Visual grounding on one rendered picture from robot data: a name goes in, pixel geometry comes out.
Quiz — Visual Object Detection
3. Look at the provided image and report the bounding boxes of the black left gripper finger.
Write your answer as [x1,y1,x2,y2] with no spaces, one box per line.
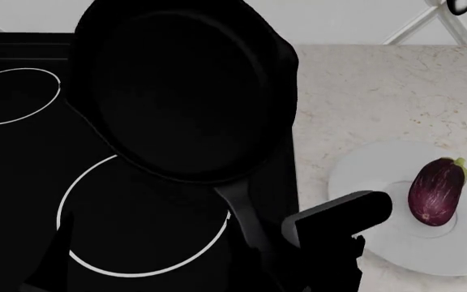
[50,209,75,292]

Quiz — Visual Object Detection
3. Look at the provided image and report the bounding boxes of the black frying pan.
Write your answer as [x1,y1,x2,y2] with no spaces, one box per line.
[66,0,300,256]

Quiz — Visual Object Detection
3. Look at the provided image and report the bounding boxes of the white round plate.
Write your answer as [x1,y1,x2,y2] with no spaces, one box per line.
[327,140,467,277]

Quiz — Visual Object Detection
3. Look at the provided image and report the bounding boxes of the black glass cooktop stove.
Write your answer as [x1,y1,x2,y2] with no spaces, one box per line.
[0,32,301,292]

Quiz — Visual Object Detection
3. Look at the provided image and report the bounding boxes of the purple eggplant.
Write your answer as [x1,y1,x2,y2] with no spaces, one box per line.
[407,157,467,228]

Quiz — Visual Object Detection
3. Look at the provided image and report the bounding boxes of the white and black rounded fixture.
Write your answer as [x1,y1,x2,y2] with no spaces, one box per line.
[445,0,467,16]

